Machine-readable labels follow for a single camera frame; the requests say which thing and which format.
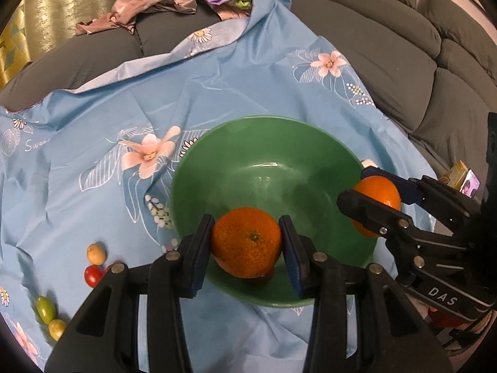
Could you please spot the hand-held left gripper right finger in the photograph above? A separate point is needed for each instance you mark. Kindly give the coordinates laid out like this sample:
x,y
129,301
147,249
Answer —
x,y
290,250

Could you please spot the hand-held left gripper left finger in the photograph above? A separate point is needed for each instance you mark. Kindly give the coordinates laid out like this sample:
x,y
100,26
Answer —
x,y
202,265

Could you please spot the blue floral bedsheet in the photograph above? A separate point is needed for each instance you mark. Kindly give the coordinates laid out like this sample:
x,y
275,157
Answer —
x,y
233,85

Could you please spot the orange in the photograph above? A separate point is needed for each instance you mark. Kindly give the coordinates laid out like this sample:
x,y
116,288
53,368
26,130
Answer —
x,y
246,241
378,192

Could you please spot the golden curtain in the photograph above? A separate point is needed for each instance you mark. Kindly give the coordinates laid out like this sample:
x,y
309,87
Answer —
x,y
58,0

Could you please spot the green cherry tomato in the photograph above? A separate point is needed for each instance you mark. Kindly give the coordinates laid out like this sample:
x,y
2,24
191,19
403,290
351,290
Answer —
x,y
45,310

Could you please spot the green cloth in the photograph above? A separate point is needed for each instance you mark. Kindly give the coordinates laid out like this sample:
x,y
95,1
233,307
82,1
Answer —
x,y
241,3

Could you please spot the smartphone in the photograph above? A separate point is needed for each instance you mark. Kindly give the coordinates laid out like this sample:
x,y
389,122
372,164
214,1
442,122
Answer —
x,y
471,186

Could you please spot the red cherry tomato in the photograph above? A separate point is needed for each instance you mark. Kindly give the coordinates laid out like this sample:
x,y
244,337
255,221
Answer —
x,y
93,276

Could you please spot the yellow box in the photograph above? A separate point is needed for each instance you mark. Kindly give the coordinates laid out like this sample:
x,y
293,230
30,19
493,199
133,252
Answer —
x,y
455,173

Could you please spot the green bowl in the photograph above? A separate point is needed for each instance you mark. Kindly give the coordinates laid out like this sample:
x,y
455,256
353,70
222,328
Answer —
x,y
271,171

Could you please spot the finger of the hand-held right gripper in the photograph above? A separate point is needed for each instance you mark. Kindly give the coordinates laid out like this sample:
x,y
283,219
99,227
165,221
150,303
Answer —
x,y
369,211
411,192

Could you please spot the grey sofa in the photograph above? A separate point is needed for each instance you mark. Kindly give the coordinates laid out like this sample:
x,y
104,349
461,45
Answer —
x,y
369,27

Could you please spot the yellow cherry tomato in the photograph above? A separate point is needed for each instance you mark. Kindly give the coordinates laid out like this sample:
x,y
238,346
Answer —
x,y
56,329
96,253

